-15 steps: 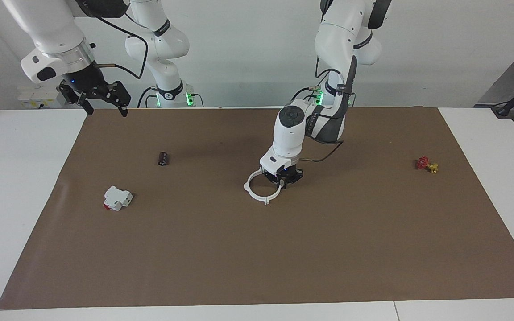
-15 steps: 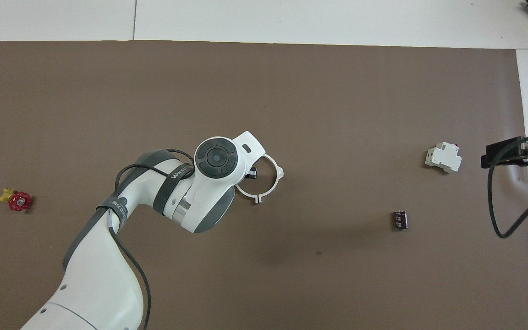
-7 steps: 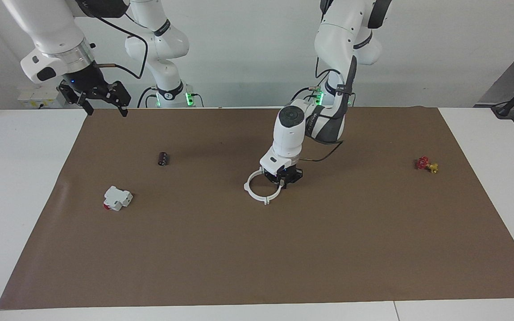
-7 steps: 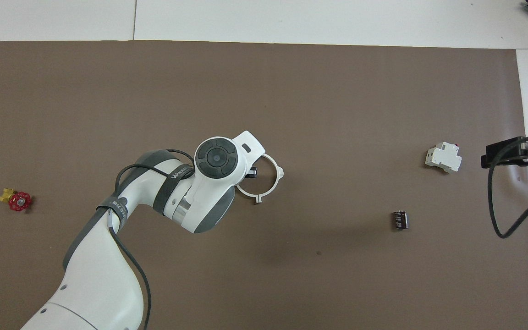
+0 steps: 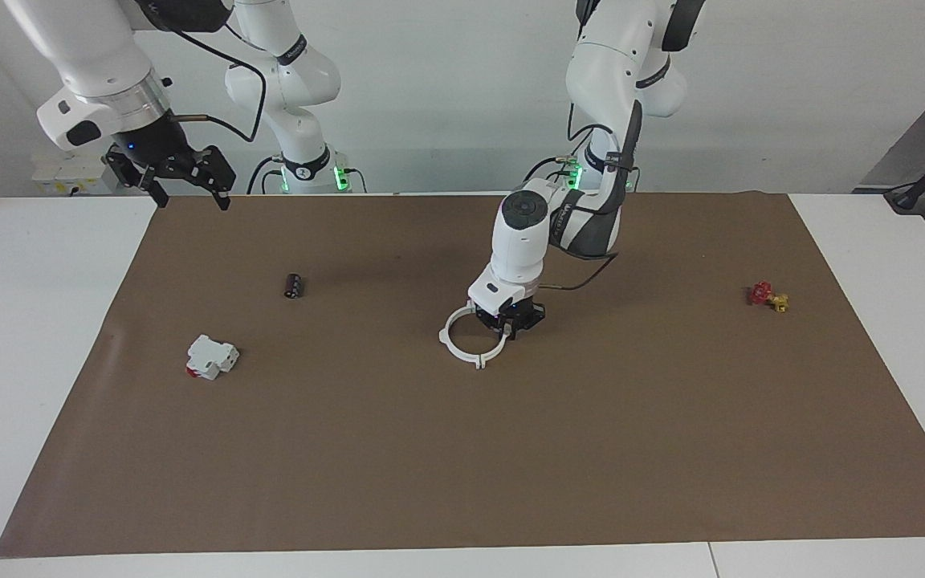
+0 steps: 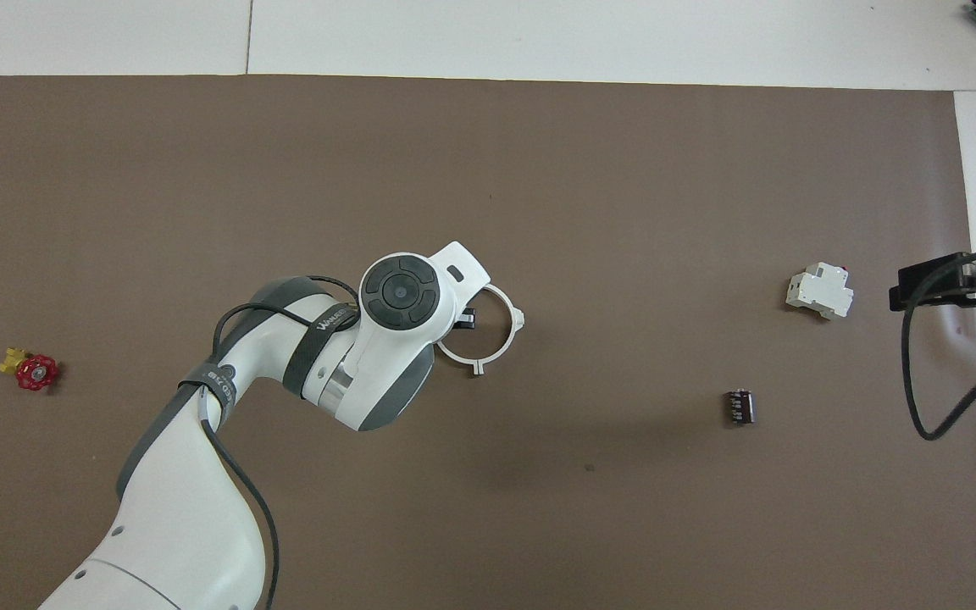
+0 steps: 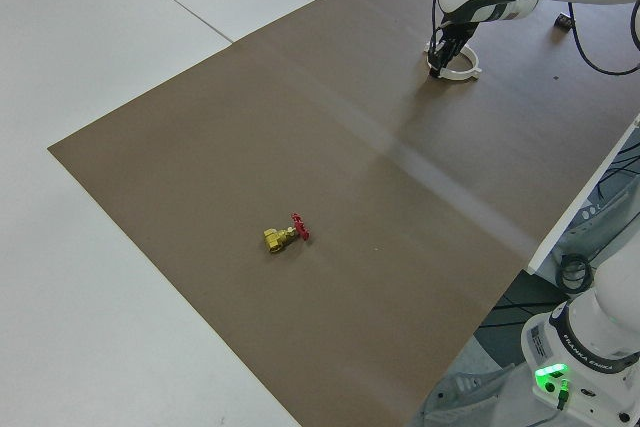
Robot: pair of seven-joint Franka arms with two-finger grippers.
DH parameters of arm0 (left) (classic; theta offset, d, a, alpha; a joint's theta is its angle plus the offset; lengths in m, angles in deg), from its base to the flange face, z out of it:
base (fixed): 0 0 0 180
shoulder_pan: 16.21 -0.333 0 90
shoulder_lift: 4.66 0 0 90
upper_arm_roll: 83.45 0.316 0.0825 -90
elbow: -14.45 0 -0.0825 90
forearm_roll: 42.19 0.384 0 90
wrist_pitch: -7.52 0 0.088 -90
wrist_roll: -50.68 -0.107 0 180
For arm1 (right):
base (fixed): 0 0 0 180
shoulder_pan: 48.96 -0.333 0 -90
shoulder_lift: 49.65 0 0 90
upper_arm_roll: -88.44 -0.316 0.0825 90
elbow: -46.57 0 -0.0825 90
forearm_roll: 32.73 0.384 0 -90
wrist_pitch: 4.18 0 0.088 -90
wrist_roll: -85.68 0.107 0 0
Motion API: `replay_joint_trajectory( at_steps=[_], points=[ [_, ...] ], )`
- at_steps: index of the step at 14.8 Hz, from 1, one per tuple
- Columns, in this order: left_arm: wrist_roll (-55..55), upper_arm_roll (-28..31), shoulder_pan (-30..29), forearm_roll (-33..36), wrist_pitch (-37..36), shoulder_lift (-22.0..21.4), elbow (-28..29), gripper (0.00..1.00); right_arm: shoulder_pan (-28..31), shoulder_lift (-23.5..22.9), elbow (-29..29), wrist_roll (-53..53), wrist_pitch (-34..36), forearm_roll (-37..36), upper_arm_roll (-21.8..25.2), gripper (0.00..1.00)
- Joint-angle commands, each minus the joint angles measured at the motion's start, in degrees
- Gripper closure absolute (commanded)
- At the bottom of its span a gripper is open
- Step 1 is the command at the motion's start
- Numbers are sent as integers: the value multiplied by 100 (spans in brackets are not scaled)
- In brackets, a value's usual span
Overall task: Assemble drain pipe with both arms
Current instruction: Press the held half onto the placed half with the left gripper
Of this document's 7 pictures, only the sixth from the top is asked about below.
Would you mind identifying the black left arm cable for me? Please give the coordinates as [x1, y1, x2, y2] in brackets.
[200, 275, 362, 610]

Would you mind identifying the white circuit breaker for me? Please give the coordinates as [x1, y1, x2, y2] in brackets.
[785, 263, 855, 321]

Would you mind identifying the white half-ring pipe clamp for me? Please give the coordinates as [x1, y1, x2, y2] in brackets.
[473, 284, 527, 376]

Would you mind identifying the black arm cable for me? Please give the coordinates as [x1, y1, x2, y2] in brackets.
[200, 275, 362, 610]
[901, 246, 976, 441]

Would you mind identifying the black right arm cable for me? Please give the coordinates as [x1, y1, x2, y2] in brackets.
[901, 246, 976, 441]

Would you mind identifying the red and yellow valve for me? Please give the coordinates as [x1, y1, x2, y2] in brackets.
[0, 346, 59, 391]

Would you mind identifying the black cylindrical capacitor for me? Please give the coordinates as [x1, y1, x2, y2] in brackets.
[723, 388, 757, 426]

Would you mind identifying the brown paper mat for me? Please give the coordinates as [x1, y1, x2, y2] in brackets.
[0, 75, 976, 610]

